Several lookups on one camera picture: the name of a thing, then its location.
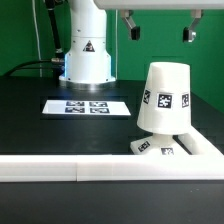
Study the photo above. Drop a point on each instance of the white lamp base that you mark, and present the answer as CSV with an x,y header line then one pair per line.
x,y
157,145

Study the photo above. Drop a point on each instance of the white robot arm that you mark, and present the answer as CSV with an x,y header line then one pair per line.
x,y
87,64

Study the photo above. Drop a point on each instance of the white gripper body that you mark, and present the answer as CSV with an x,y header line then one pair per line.
x,y
160,4

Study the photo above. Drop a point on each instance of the white tag sheet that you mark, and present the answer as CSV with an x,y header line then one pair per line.
x,y
104,108

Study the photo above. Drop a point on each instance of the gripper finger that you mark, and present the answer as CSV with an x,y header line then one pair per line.
x,y
189,33
133,29

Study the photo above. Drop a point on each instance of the white lamp hood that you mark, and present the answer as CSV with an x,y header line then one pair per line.
x,y
166,103

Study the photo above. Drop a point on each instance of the white L-shaped fence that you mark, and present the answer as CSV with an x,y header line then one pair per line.
x,y
202,162

